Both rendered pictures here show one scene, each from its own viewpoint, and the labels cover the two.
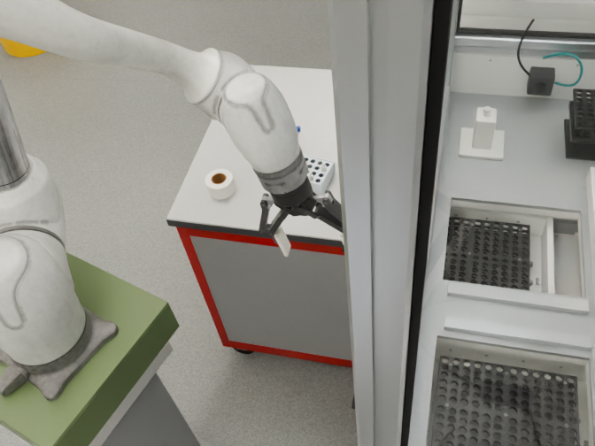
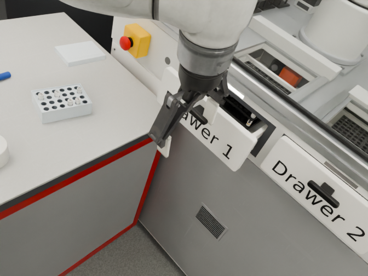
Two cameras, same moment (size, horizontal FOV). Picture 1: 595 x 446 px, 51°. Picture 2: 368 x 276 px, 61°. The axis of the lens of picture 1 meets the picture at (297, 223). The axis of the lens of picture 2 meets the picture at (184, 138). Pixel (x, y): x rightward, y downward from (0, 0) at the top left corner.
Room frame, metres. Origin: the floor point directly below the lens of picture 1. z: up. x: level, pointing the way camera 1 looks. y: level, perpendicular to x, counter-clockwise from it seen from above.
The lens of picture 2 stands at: (0.69, 0.45, 1.35)
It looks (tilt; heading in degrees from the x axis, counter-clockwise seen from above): 44 degrees down; 279
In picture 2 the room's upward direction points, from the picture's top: 22 degrees clockwise
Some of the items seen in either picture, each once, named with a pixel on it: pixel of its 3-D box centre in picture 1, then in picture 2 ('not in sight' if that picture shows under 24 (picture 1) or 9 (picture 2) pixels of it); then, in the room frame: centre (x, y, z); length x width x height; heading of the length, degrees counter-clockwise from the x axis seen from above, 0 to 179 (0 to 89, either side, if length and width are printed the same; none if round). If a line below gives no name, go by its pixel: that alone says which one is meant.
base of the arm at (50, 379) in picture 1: (42, 343); not in sight; (0.65, 0.51, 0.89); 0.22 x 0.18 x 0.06; 139
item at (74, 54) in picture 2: not in sight; (80, 52); (1.21, -0.26, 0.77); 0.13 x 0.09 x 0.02; 66
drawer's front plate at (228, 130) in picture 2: not in sight; (201, 117); (0.76, -0.13, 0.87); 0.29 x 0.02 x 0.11; 160
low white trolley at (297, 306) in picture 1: (318, 230); (35, 166); (1.22, -0.06, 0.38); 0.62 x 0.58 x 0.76; 160
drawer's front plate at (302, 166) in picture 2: not in sight; (321, 193); (0.44, -0.10, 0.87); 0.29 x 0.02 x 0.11; 160
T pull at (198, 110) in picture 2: not in sight; (198, 111); (0.77, -0.11, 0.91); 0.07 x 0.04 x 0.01; 160
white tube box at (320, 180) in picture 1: (305, 172); (62, 102); (1.09, -0.04, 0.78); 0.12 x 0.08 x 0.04; 59
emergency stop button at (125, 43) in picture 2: not in sight; (126, 42); (1.06, -0.27, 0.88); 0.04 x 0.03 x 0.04; 160
